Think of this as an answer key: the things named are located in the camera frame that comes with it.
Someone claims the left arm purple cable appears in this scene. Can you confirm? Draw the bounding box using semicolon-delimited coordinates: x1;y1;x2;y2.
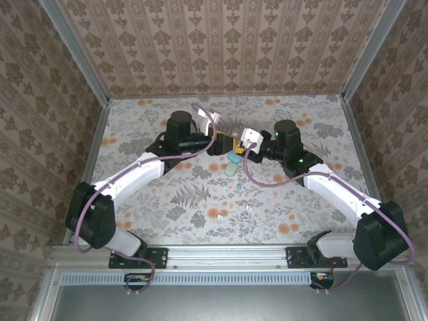
74;103;220;297

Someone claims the aluminium frame post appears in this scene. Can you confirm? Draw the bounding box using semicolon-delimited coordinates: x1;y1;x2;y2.
341;0;408;103
36;0;112;106

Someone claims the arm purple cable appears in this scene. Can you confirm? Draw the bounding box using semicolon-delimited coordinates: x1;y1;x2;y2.
243;142;417;295
74;103;220;297

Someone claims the grey slotted cable duct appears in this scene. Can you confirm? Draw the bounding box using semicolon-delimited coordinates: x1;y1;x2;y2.
62;271;314;286

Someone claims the long aluminium extrusion beam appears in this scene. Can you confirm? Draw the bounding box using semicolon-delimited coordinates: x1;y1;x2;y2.
49;245;414;271

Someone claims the black connector box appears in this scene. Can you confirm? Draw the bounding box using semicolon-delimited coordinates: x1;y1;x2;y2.
309;272;335;290
124;272;155;291

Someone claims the aluminium lower frame rail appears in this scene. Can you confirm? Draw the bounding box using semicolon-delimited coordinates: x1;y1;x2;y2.
396;263;428;321
28;269;64;321

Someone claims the aluminium table edge rail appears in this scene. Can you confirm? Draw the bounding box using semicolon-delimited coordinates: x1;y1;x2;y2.
340;96;384;205
62;98;113;250

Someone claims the grey metal panel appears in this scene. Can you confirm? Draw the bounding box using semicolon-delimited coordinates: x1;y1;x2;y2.
49;284;412;321

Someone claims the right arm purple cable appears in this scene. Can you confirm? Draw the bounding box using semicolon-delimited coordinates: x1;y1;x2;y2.
243;142;417;295

